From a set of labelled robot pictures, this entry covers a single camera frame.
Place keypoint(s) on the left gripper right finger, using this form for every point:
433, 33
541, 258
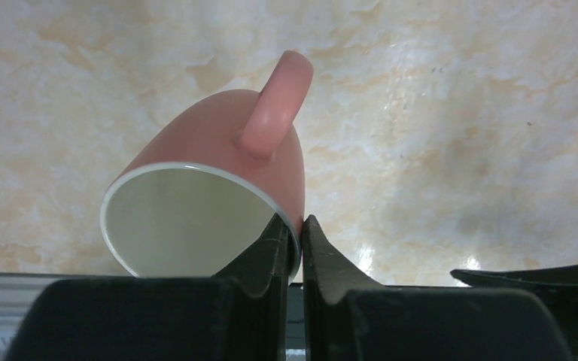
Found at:
350, 316

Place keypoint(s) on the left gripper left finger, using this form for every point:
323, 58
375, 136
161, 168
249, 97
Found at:
239, 313

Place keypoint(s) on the pink mug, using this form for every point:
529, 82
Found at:
204, 188

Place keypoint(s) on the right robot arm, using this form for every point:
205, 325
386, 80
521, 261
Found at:
557, 288

